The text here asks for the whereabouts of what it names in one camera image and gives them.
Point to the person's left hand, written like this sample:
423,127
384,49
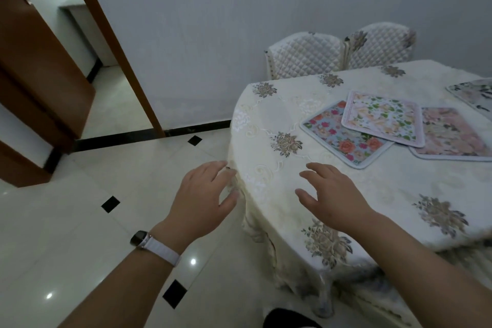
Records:
196,204

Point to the person's right hand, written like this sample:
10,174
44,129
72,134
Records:
338,204

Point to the blue floral placemat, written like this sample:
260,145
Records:
334,135

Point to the green leaf orange flower placemat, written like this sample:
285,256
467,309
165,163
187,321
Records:
384,116

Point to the pink floral placemat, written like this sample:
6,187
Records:
453,135

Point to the white Beautiful floral placemat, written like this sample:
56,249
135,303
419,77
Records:
474,95

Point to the person's right forearm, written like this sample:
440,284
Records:
423,277

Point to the person's left forearm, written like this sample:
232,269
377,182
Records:
115,297

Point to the table with cream tablecloth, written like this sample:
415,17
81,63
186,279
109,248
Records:
365,189

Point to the smartwatch with white band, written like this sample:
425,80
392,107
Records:
159,249

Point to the cream quilted chair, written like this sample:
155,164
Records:
384,47
303,55

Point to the brown wooden panel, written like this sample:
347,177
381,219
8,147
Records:
19,170

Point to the brown wooden door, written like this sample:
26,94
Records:
38,70

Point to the brown wooden door frame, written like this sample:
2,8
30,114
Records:
115,51

